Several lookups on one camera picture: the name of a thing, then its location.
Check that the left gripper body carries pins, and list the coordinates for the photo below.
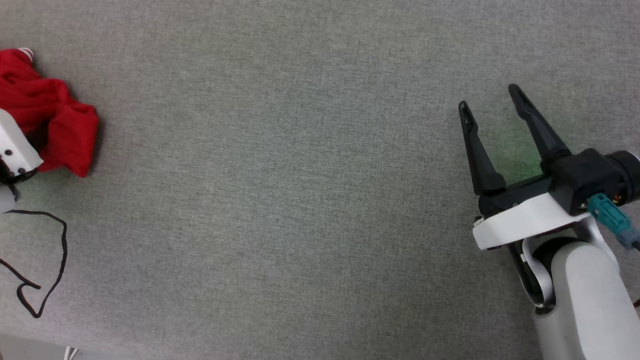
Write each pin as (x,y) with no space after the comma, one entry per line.
(17,150)

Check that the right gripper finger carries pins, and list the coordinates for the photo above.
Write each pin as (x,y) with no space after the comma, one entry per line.
(542,135)
(480,160)

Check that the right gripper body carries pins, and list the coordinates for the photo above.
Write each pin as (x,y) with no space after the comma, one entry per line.
(525,217)

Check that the red garment with white trim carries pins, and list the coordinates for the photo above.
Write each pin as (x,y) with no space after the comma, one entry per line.
(55,115)

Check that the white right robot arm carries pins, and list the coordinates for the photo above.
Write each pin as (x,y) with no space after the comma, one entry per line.
(585,300)

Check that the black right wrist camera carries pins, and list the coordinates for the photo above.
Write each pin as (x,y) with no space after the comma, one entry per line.
(585,175)

